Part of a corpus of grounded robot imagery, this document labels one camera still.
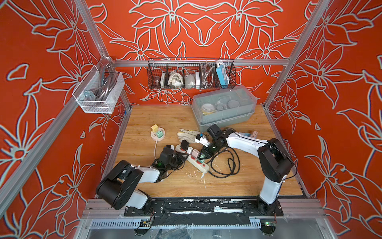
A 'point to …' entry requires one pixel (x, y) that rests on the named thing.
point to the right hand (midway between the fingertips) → (198, 156)
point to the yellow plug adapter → (154, 128)
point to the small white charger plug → (189, 150)
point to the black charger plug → (184, 145)
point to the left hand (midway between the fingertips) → (188, 156)
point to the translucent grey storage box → (227, 107)
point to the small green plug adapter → (159, 134)
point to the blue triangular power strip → (245, 134)
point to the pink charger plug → (195, 153)
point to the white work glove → (189, 136)
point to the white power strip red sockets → (200, 165)
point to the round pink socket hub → (154, 136)
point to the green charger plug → (202, 156)
